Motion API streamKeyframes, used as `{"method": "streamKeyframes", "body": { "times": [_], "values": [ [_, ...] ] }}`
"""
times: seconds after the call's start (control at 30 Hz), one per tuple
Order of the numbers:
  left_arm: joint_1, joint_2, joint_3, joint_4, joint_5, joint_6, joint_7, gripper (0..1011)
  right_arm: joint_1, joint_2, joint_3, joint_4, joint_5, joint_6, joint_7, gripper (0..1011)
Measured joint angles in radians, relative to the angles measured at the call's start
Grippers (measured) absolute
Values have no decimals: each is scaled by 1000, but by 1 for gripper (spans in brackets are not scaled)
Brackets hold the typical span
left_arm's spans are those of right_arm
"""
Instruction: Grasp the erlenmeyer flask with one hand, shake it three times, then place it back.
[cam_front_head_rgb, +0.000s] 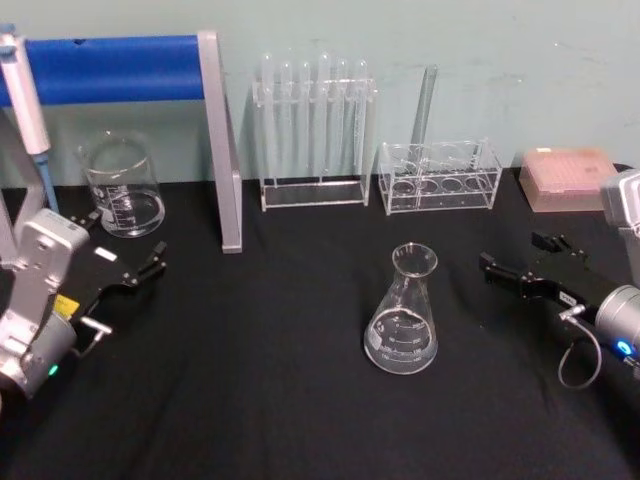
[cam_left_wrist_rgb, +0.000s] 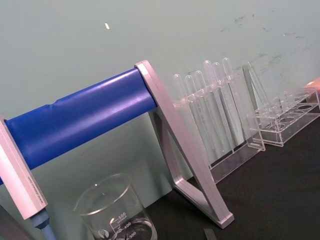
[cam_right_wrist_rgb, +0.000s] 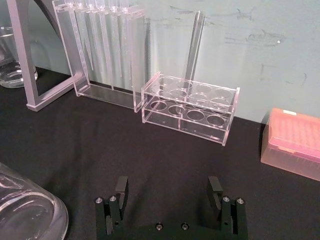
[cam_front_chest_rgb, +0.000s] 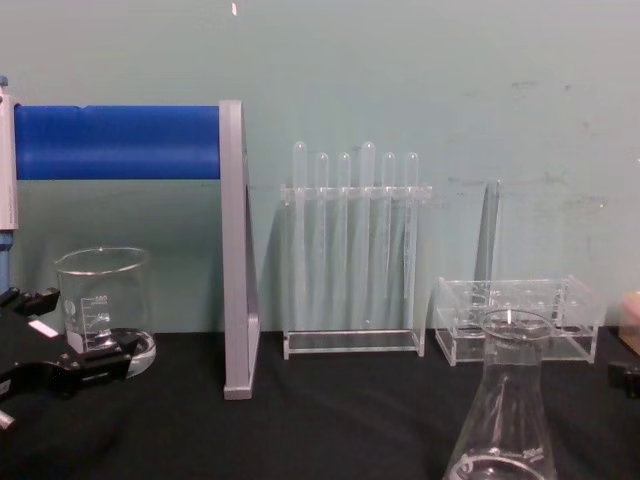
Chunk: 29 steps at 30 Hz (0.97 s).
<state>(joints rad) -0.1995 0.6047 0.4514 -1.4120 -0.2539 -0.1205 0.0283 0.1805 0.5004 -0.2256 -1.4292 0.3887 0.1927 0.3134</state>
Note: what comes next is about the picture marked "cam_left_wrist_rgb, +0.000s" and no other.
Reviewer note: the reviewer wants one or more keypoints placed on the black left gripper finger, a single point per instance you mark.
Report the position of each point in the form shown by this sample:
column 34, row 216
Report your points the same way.
column 209, row 235

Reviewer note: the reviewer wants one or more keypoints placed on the pale pink object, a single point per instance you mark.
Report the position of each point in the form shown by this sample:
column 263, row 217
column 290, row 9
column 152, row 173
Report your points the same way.
column 314, row 84

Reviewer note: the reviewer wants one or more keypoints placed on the low clear acrylic tube rack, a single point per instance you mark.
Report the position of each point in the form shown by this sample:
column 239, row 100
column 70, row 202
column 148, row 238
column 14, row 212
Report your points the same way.
column 287, row 130

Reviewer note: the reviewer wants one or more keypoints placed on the black table cloth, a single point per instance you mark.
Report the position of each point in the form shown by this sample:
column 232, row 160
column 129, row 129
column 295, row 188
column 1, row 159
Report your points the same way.
column 275, row 200

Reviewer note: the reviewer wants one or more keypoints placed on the tall clear acrylic tube rack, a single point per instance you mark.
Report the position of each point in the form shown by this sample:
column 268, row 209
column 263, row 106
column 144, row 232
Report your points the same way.
column 250, row 130

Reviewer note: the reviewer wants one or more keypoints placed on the clear glass beaker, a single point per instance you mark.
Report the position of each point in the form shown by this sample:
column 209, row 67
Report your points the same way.
column 112, row 215

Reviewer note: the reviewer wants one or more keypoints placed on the grey pipette with blue shaft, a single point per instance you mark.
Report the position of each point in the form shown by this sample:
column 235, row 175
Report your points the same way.
column 17, row 165

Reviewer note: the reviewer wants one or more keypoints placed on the clear plastic test tube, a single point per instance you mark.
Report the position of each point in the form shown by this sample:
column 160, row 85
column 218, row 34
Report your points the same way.
column 190, row 86
column 227, row 68
column 200, row 82
column 217, row 72
column 178, row 85
column 209, row 72

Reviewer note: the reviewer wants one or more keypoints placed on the grey stand with blue bar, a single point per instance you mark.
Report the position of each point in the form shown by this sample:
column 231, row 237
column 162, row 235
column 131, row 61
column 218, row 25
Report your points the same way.
column 82, row 120

